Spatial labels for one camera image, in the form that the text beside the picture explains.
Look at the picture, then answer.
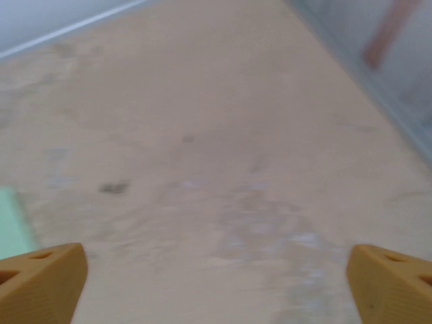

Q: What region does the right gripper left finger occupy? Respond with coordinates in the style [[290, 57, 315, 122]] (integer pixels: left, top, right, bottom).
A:
[[0, 242, 90, 324]]

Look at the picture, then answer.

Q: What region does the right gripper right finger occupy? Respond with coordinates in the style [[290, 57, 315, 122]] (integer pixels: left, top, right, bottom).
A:
[[346, 244, 432, 324]]

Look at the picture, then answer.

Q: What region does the light green paper sheet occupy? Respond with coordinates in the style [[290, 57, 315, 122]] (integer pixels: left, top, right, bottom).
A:
[[0, 187, 38, 261]]

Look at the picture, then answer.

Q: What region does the aluminium table side rail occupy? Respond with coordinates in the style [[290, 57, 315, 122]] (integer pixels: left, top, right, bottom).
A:
[[283, 0, 432, 161]]

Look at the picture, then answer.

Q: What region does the aluminium table end rail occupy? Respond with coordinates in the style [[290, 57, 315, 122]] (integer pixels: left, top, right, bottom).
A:
[[0, 0, 151, 61]]

